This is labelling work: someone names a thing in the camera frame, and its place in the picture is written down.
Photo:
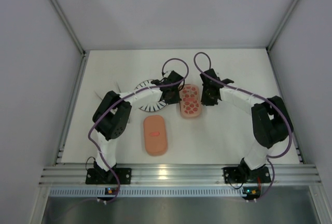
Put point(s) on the light pink lid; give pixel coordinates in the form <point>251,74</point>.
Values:
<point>190,99</point>

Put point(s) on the aluminium mounting rail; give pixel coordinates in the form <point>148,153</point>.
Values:
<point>178,175</point>

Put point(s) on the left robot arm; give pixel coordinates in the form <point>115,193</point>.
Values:
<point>112,115</point>

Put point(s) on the blue striped white plate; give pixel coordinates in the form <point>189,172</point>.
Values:
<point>150,107</point>

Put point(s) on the pink lunch box lid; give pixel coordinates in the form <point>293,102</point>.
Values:
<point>155,135</point>

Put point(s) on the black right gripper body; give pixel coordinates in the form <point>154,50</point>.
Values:
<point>208,96</point>

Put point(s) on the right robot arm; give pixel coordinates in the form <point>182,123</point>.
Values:
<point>270,120</point>

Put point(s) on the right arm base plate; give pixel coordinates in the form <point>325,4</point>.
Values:
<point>236,175</point>

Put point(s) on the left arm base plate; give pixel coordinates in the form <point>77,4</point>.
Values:
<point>101,177</point>

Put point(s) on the pink divided lunch box tray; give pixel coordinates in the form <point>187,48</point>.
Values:
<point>190,115</point>

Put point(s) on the left aluminium frame post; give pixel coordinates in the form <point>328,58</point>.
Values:
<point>61,14</point>

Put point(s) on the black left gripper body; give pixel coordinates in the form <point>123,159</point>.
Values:
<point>170,95</point>

